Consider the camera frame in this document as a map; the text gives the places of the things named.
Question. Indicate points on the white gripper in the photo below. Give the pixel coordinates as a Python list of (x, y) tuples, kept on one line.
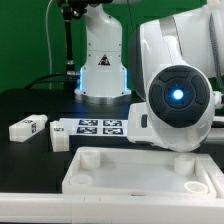
[(141, 128)]

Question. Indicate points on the white desk top tray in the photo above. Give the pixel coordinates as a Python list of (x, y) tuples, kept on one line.
[(129, 172)]

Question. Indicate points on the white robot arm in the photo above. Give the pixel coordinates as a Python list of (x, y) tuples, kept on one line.
[(170, 63)]

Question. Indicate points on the white sheet with markers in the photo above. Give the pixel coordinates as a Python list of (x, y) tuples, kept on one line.
[(95, 127)]

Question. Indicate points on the white right fence bar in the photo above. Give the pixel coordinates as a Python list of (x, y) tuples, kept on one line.
[(215, 174)]

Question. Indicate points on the white fence bar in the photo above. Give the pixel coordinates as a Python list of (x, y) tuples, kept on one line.
[(88, 209), (215, 174)]

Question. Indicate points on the white front fence bar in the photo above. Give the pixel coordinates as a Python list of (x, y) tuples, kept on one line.
[(88, 209)]

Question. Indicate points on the black camera stand pole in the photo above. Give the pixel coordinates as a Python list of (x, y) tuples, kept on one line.
[(71, 9)]

